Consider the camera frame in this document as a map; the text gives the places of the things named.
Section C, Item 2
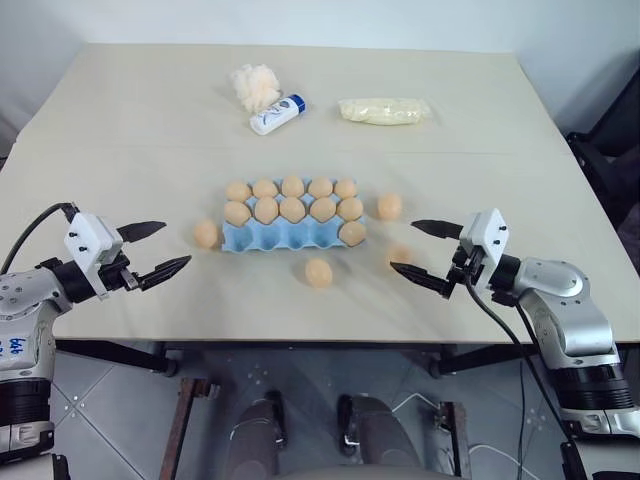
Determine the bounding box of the white mesh bath puff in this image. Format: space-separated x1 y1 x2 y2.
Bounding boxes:
229 63 279 113

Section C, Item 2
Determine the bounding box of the clear bag pale yellow filling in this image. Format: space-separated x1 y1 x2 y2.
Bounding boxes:
336 95 432 128

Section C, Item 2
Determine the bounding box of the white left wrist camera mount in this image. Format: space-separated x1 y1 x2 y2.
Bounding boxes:
63 212 125 303

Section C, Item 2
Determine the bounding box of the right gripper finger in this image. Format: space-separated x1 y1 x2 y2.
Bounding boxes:
389 261 449 297
410 218 464 240

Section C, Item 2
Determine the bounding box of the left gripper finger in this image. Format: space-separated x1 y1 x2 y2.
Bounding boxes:
117 220 167 245
138 255 193 293

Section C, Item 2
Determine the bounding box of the black chair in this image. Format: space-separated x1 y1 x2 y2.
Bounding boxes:
564 62 640 232

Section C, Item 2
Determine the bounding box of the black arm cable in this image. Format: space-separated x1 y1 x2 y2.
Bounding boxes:
0 201 81 275
464 277 566 426

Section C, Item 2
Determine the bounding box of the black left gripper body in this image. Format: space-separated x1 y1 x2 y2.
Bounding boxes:
98 252 145 292

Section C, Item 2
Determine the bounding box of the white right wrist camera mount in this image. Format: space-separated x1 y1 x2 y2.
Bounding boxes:
456 207 512 292

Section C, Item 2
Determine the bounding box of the rusty metal stand post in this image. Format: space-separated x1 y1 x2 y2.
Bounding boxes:
437 399 472 480
169 378 221 480

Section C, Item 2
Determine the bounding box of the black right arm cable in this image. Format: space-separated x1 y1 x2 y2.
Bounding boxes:
464 277 566 426

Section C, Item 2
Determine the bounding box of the white floor cable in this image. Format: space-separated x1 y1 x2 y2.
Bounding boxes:
393 391 509 459

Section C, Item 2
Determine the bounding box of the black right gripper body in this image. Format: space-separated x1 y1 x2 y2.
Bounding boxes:
441 241 494 301

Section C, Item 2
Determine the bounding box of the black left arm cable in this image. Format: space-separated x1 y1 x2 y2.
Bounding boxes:
0 201 81 275

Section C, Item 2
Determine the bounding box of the white bottle blue cap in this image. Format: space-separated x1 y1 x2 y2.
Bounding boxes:
249 93 308 136

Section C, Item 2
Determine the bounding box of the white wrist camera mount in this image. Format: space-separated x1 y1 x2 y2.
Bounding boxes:
456 207 512 292
63 212 125 303

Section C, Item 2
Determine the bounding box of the blue egg tray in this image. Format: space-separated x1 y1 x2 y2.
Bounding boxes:
219 177 369 253

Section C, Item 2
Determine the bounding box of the black table frame bar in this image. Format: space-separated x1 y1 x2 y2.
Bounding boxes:
54 340 180 378
428 344 539 380

